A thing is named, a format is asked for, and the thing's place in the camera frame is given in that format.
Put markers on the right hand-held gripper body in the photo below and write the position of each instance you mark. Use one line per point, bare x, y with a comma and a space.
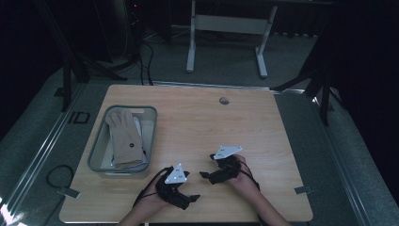
226, 169

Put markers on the black tripod stand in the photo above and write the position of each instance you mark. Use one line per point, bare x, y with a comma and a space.
66, 81

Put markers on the person's right hand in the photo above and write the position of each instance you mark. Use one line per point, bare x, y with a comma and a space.
244, 182

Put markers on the grey plastic basin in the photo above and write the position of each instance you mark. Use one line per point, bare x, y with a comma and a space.
100, 147

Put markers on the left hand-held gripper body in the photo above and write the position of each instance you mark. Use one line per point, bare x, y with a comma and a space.
174, 188

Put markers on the person's left hand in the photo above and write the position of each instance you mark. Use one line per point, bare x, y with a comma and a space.
150, 197

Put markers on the black floor marking tape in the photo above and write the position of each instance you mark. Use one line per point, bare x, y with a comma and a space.
71, 117

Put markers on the white desk frame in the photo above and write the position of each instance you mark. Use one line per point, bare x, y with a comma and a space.
230, 24

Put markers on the black metal stand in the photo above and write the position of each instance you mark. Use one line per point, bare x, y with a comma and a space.
324, 94

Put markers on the beige knit glove with button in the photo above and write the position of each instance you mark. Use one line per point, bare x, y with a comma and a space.
125, 141

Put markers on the grey tape piece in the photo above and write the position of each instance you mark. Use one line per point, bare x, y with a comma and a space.
302, 190

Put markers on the purple and white ski glove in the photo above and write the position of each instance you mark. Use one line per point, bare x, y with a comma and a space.
139, 125

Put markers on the metal floor rail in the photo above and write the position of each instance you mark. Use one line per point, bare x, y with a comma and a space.
40, 150
342, 175

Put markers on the grey floor plate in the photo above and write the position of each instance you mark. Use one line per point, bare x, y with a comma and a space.
69, 192

